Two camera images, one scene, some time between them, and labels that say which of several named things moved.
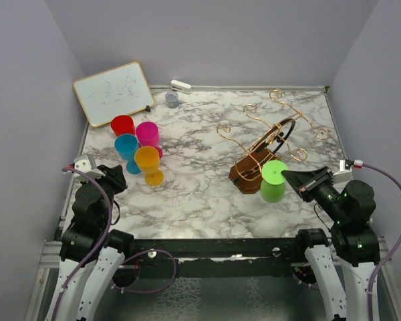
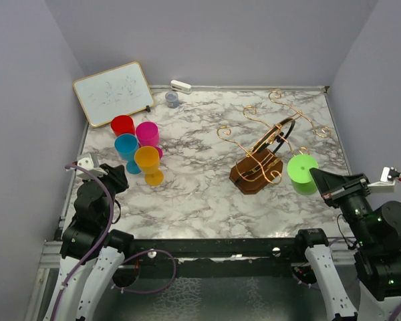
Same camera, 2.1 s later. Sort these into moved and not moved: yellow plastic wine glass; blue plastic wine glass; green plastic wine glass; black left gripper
Moved: green plastic wine glass
Not moved: blue plastic wine glass; black left gripper; yellow plastic wine glass
